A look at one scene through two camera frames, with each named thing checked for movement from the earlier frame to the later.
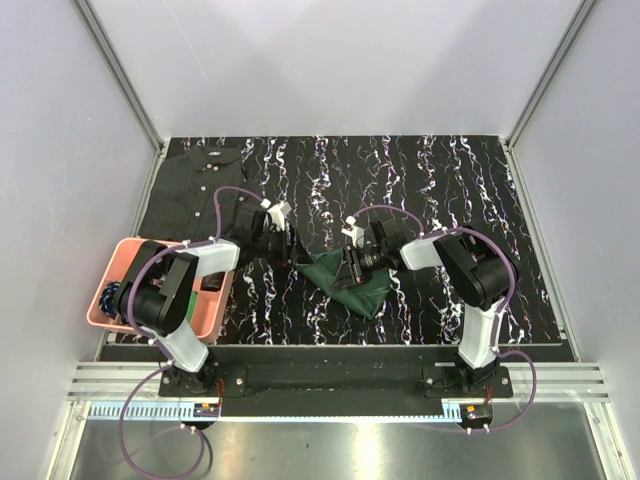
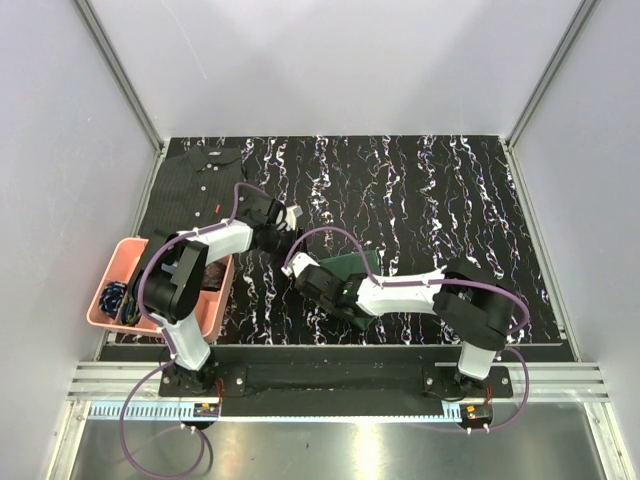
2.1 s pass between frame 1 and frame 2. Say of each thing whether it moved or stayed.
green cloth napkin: moved
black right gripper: moved
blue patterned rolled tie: stayed
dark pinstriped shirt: stayed
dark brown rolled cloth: stayed
